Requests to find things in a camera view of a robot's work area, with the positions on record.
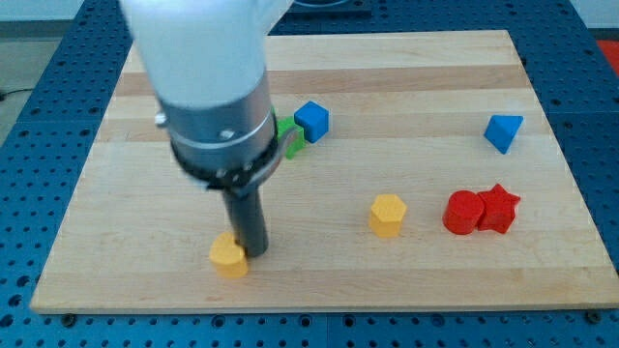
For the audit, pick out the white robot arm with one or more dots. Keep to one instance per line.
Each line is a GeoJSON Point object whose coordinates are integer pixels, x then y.
{"type": "Point", "coordinates": [207, 65]}

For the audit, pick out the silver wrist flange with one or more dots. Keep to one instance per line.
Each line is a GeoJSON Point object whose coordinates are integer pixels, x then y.
{"type": "Point", "coordinates": [232, 146]}

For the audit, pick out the yellow heart block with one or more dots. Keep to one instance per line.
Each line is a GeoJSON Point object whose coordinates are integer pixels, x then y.
{"type": "Point", "coordinates": [228, 258]}

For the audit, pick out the wooden board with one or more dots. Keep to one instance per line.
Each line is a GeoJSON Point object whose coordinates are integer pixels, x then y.
{"type": "Point", "coordinates": [408, 112]}

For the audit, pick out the blue cube block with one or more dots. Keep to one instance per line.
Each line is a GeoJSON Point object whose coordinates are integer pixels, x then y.
{"type": "Point", "coordinates": [314, 119]}

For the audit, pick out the yellow hexagon block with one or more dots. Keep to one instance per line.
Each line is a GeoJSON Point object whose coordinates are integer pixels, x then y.
{"type": "Point", "coordinates": [386, 215]}

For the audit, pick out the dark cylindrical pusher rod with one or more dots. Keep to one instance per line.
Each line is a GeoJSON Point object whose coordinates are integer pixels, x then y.
{"type": "Point", "coordinates": [246, 217]}

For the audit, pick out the green star block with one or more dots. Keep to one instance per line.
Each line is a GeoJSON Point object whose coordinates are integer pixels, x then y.
{"type": "Point", "coordinates": [295, 143]}

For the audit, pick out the blue triangle block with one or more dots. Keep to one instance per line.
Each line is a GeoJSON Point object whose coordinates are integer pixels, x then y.
{"type": "Point", "coordinates": [501, 131]}

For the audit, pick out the red star block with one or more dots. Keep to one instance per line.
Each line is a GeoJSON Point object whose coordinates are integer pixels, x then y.
{"type": "Point", "coordinates": [500, 209]}

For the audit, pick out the red cylinder block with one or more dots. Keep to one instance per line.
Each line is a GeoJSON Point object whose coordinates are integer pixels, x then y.
{"type": "Point", "coordinates": [463, 212]}

